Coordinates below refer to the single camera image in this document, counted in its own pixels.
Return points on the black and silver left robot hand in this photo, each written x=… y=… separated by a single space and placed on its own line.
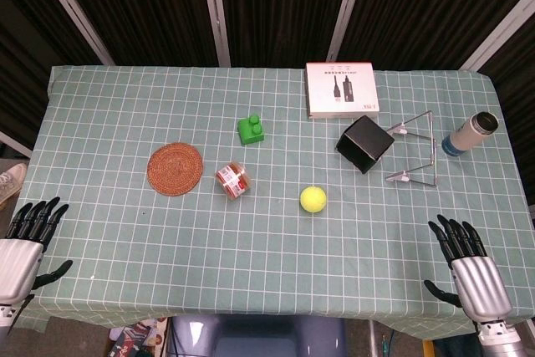
x=18 y=261

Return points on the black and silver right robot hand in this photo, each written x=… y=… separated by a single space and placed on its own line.
x=480 y=286

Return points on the yellow tennis ball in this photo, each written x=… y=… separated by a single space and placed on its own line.
x=312 y=199

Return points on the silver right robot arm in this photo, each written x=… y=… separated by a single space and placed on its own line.
x=505 y=342

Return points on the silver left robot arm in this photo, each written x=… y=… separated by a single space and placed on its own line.
x=8 y=317

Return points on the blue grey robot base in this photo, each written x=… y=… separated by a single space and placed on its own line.
x=259 y=338

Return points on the colourful printed snack packet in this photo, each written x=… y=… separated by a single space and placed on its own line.
x=138 y=338

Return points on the black open cardboard box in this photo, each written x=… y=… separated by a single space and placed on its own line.
x=370 y=139

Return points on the grey sneaker shoe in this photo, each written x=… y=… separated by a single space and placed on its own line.
x=10 y=183

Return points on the metal table leg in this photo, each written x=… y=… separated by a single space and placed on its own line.
x=373 y=338

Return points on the white thermos bottle blue band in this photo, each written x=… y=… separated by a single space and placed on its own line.
x=466 y=135

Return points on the round woven rattan coaster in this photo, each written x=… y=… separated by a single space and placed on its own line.
x=175 y=169

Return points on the green checkered tablecloth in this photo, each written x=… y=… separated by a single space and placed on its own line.
x=267 y=248

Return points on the clear plastic jar red label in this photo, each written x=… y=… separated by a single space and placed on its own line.
x=233 y=180

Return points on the green toy building block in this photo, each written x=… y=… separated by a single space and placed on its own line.
x=251 y=133

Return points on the white partition frame post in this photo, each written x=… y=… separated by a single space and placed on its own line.
x=71 y=6
x=497 y=35
x=215 y=10
x=14 y=143
x=347 y=10

